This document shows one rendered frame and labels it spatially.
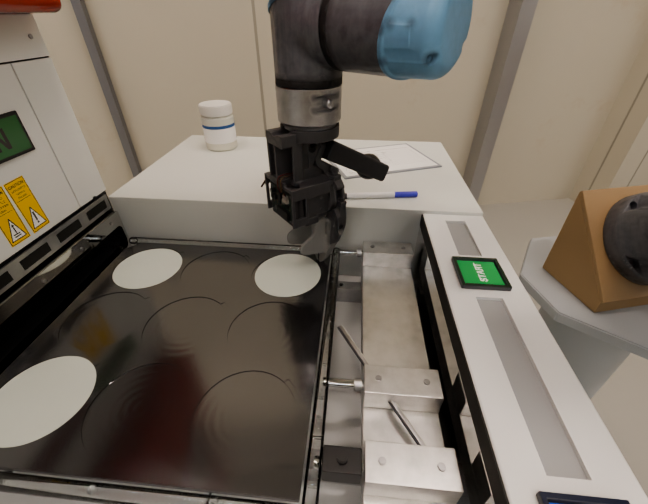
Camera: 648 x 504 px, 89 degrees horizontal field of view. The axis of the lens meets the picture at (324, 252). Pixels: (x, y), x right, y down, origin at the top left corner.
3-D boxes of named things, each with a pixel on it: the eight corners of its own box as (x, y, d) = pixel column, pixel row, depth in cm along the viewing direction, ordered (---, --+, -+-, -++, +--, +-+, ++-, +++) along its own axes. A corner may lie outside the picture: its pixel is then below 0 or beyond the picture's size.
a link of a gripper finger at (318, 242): (295, 270, 51) (291, 218, 45) (326, 257, 54) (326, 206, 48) (306, 281, 49) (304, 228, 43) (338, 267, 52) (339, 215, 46)
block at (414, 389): (362, 406, 35) (364, 391, 34) (362, 378, 38) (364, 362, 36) (438, 413, 35) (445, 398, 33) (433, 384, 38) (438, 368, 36)
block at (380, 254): (362, 265, 55) (363, 251, 53) (362, 253, 58) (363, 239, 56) (411, 268, 54) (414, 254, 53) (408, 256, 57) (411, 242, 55)
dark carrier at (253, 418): (-79, 461, 30) (-84, 458, 30) (133, 244, 58) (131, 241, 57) (299, 503, 27) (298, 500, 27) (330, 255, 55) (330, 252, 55)
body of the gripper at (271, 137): (267, 211, 47) (257, 123, 40) (317, 195, 51) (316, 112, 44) (295, 235, 42) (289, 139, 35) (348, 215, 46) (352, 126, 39)
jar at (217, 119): (202, 151, 75) (192, 106, 69) (213, 141, 81) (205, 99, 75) (232, 152, 74) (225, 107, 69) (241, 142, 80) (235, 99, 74)
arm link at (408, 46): (498, -96, 24) (370, -76, 30) (426, 17, 22) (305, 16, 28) (492, 12, 31) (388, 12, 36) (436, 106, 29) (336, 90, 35)
